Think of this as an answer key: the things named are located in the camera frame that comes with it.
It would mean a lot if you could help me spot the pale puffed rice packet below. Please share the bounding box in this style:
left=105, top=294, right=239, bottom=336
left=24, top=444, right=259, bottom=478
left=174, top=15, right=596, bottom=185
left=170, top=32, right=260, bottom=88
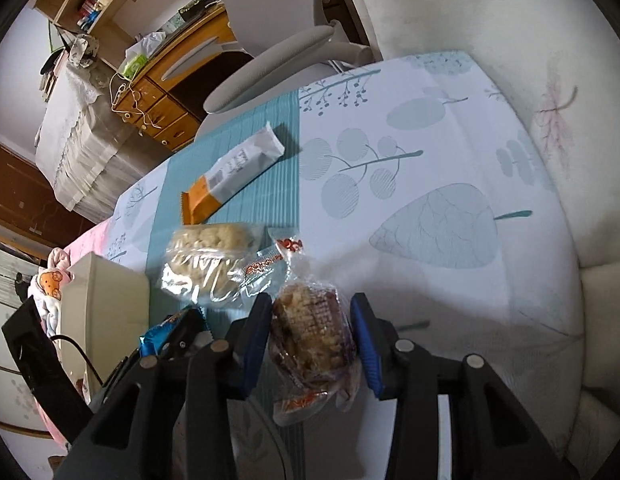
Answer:
left=162, top=225, right=271, bottom=306

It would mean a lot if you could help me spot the white plastic bag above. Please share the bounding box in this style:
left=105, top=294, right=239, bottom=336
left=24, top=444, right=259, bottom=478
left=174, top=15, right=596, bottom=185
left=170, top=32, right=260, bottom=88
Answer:
left=124, top=32, right=168, bottom=61

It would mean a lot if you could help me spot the white cloth-covered table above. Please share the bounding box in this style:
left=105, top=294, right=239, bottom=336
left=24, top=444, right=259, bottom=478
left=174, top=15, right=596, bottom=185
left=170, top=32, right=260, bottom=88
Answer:
left=34, top=52, right=155, bottom=221

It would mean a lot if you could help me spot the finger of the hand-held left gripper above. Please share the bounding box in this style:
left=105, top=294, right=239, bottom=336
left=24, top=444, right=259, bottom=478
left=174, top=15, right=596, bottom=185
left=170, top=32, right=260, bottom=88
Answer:
left=100, top=309, right=213, bottom=401

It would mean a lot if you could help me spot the white leaf print fabric cover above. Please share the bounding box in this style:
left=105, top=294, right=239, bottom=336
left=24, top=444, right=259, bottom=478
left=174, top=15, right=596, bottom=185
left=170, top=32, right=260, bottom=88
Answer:
left=340, top=0, right=620, bottom=480

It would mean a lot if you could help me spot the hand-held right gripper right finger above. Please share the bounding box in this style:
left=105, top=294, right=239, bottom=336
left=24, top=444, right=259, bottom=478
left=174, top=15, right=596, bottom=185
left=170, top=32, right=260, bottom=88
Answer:
left=350, top=292, right=581, bottom=480

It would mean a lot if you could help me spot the white cable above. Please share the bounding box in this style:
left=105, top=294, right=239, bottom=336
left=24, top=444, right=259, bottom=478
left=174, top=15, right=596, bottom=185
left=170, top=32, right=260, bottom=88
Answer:
left=110, top=72, right=163, bottom=131

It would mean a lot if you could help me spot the white rectangular tray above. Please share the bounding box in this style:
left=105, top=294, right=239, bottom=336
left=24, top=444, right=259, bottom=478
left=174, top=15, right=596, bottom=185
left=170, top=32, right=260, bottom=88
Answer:
left=60, top=252, right=151, bottom=396

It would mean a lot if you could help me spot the cartoon print cloth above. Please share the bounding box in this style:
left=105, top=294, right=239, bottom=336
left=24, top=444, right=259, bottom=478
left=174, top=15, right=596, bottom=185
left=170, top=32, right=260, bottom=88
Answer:
left=30, top=247, right=73, bottom=336

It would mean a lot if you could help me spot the grey office chair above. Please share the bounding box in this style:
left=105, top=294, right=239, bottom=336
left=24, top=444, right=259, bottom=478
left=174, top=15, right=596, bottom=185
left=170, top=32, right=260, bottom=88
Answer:
left=202, top=0, right=378, bottom=116

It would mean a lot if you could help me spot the green tissue pack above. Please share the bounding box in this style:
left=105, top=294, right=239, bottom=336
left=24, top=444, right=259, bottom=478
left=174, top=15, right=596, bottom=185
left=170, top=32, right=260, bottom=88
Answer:
left=120, top=55, right=149, bottom=81

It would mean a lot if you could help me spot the black cable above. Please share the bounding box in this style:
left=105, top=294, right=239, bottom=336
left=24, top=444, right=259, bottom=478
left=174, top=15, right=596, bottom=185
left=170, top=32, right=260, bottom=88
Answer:
left=50, top=334, right=108, bottom=388

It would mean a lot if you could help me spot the wooden desk with drawers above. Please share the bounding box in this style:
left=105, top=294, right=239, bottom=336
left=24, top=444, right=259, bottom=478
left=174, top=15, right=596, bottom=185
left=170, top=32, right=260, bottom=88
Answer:
left=112, top=2, right=241, bottom=153

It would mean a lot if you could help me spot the blue snack packet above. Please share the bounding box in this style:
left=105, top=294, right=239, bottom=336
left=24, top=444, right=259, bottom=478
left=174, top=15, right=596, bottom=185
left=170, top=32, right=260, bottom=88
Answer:
left=138, top=308, right=211, bottom=356

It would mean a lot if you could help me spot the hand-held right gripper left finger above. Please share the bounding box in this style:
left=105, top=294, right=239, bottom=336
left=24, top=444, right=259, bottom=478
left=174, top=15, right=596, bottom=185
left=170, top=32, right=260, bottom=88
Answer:
left=54, top=292, right=275, bottom=480

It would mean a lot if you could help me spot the clear red print granola packet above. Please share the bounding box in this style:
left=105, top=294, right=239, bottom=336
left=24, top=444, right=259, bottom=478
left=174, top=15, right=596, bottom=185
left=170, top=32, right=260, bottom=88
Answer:
left=267, top=232, right=363, bottom=427

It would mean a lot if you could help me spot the leaf print tablecloth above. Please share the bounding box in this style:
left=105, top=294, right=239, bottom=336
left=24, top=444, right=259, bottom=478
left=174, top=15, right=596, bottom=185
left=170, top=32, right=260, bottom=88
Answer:
left=64, top=50, right=586, bottom=480

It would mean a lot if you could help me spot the brown wooden cabinet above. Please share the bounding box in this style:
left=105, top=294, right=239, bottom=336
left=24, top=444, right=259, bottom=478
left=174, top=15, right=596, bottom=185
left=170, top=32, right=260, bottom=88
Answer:
left=0, top=145, right=90, bottom=261

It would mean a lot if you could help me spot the dark patterned box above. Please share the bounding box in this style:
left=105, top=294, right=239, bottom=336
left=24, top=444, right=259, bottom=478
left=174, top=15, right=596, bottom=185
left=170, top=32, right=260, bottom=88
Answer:
left=177, top=0, right=225, bottom=23

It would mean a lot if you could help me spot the orange white bar packet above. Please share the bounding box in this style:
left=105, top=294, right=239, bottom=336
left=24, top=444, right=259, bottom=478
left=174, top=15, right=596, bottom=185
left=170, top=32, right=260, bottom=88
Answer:
left=181, top=121, right=285, bottom=225

